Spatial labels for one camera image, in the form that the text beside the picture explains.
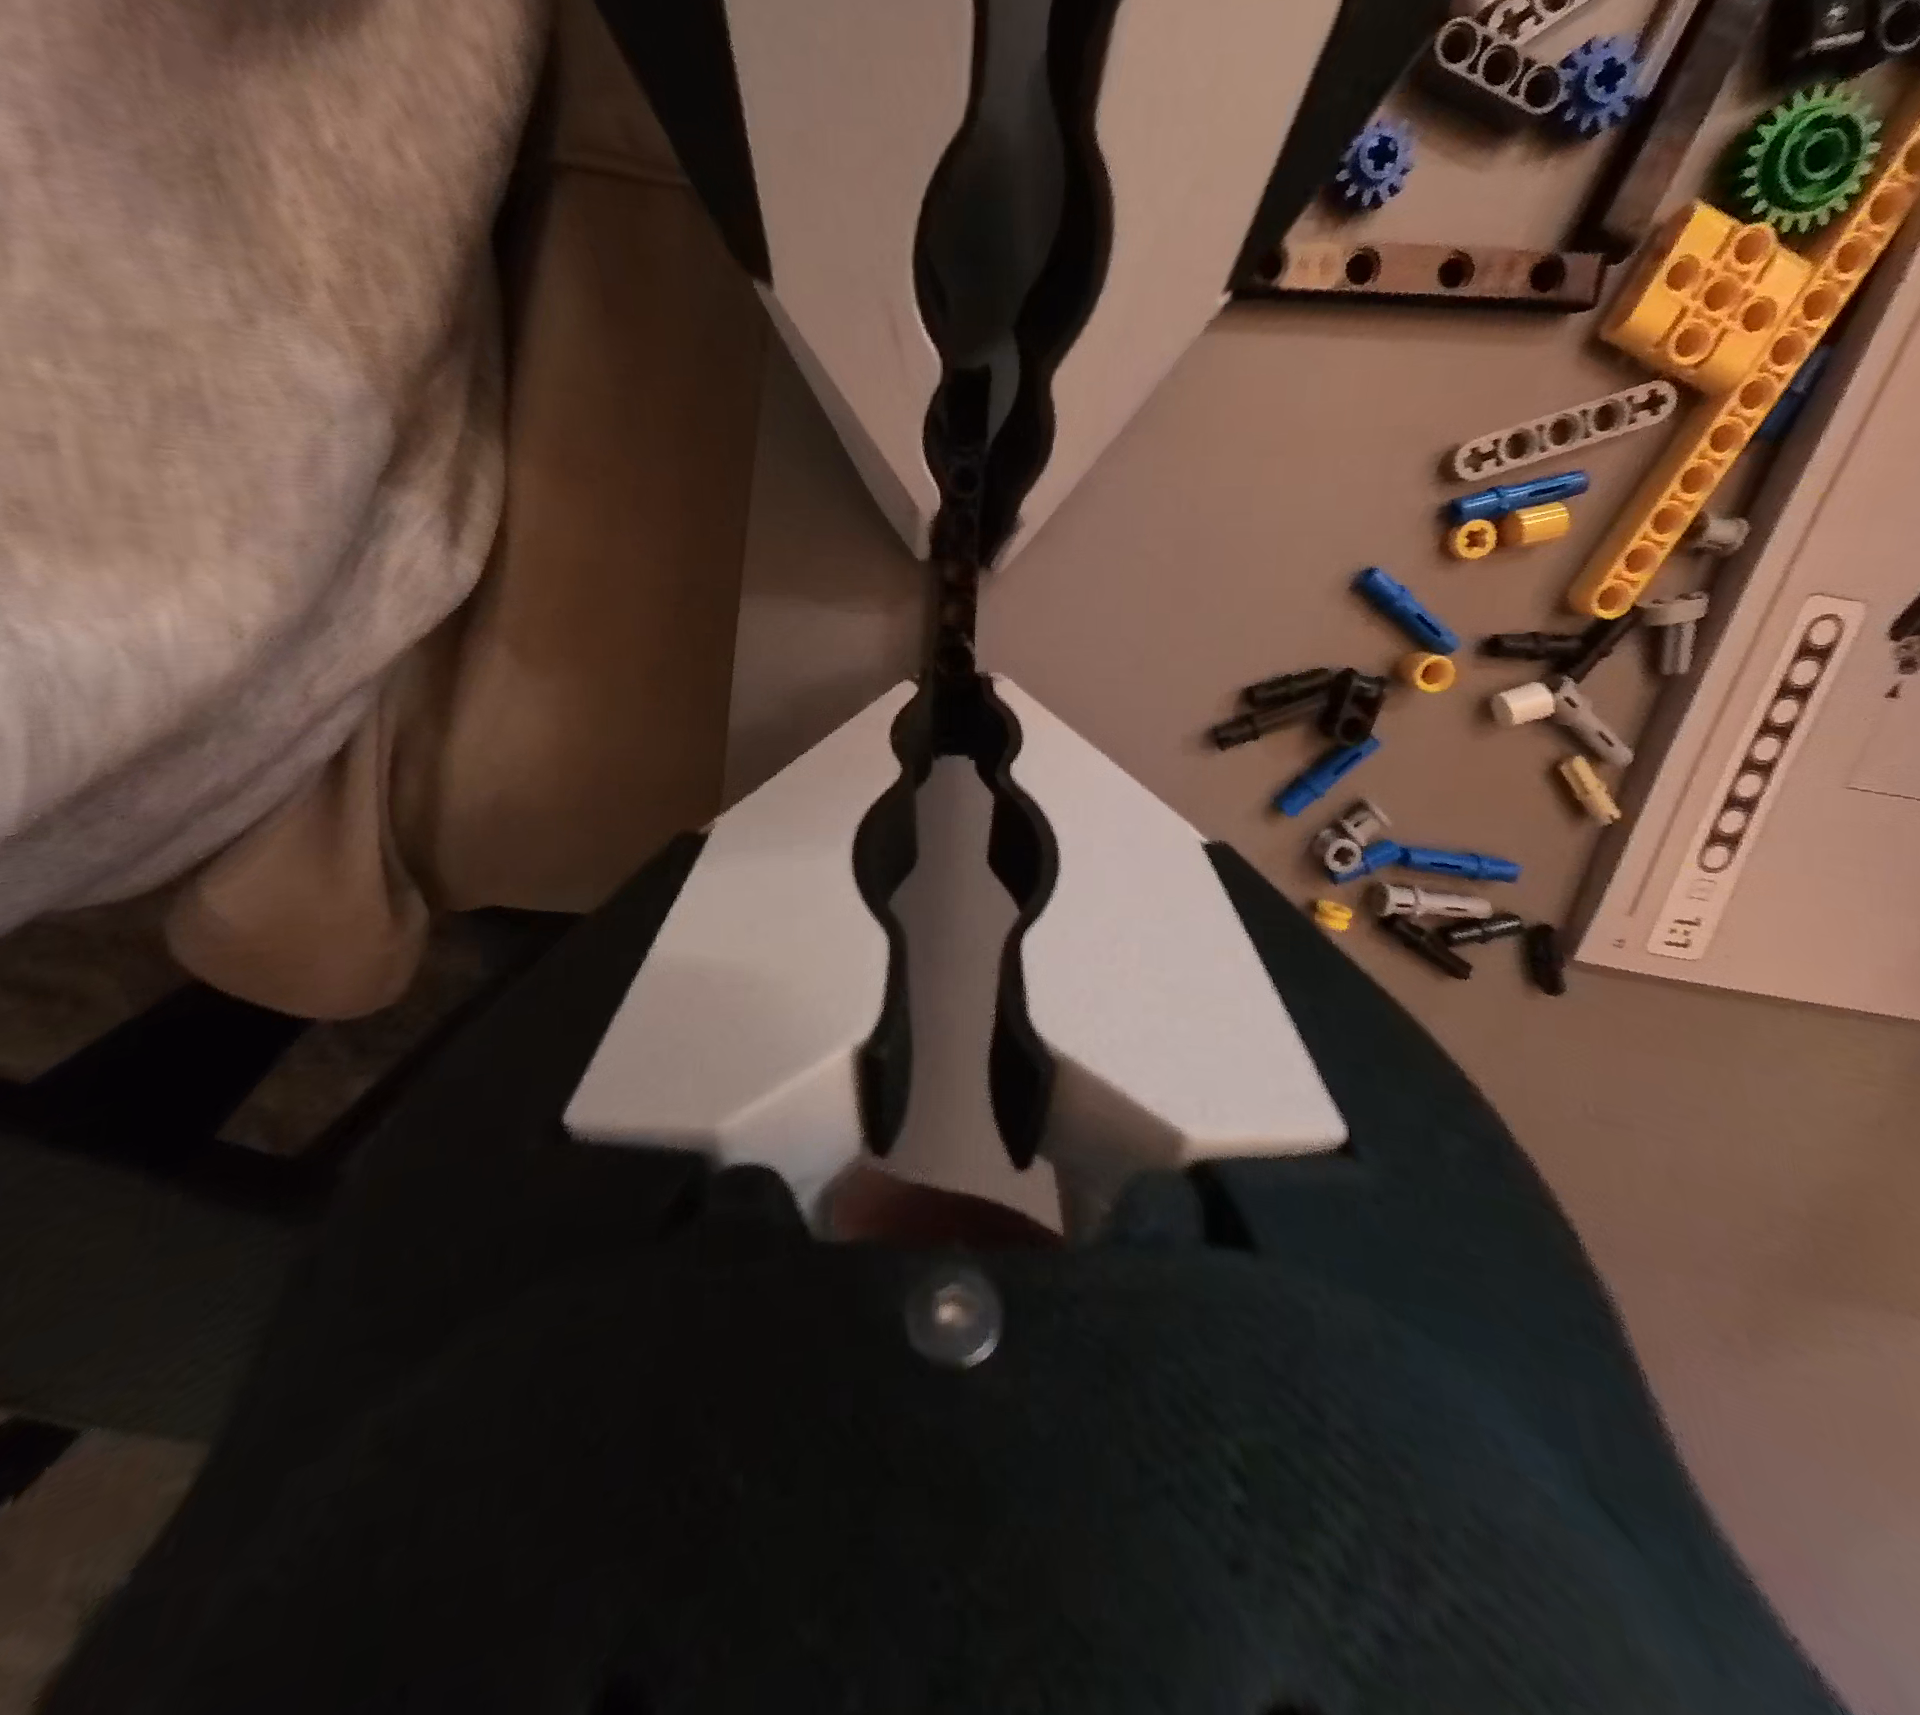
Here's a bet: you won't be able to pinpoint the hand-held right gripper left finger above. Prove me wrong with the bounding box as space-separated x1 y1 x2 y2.
561 678 947 1240

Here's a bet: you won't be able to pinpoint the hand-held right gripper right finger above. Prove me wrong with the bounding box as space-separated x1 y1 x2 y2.
971 678 1350 1234

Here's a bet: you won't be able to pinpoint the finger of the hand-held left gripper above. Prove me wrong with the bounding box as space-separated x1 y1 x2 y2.
990 0 1391 572
692 0 991 562

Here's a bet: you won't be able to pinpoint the thin black lego beam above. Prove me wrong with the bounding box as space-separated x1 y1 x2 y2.
920 372 1001 734

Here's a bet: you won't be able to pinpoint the small blue lego gear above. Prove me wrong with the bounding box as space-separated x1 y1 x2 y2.
1554 37 1651 137
1332 117 1421 213

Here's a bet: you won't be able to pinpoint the wide black holed lego beam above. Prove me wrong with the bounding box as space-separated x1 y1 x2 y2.
1236 241 1609 313

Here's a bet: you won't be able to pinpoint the scattered small lego pins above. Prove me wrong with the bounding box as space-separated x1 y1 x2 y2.
1205 470 1723 1000

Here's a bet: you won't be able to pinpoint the yellow lego block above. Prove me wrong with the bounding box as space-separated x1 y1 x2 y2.
1595 205 1820 376

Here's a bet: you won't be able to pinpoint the green lego gear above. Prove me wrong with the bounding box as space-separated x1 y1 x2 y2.
1723 85 1890 237

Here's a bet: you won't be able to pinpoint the short grey lego liftarm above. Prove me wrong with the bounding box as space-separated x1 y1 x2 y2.
1450 380 1679 482

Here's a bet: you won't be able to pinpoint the long yellow lego beam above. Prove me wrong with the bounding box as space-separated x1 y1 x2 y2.
1565 119 1920 622

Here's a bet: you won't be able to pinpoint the lego instruction booklet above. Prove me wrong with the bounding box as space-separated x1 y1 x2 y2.
1572 277 1920 1024

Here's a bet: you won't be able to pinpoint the dark patterned rug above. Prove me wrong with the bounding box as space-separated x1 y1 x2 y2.
0 912 580 1500

